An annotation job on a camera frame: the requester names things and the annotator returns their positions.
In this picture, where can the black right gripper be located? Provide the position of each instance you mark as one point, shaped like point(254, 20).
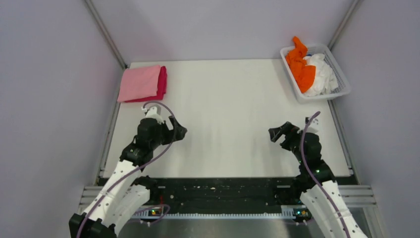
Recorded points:
point(288, 129)

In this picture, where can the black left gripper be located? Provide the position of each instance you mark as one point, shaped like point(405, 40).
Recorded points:
point(180, 132)

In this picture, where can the orange t shirt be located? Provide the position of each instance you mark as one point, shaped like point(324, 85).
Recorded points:
point(303, 73)

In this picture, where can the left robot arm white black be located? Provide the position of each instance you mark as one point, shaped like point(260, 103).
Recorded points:
point(119, 198)

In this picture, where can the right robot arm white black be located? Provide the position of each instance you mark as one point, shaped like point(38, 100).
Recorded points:
point(315, 187)

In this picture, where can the crimson folded t shirt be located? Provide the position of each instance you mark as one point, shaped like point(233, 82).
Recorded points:
point(161, 88)

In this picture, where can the pink folded t shirt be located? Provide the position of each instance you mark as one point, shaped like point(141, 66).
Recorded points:
point(138, 83)

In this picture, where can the white crumpled t shirt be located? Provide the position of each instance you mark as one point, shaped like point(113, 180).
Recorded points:
point(325, 81)

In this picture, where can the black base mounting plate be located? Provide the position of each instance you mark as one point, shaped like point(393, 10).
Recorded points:
point(213, 196)

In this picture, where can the white plastic basket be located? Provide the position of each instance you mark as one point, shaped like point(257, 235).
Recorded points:
point(344, 87)

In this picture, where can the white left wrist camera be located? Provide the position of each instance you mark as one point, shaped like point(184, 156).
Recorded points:
point(153, 112)

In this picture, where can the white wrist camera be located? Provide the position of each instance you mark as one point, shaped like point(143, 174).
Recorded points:
point(313, 126)
point(153, 112)

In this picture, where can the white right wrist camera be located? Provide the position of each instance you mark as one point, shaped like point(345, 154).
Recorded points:
point(313, 126)

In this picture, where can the white slotted cable duct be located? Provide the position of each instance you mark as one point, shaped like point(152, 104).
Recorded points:
point(286, 213)

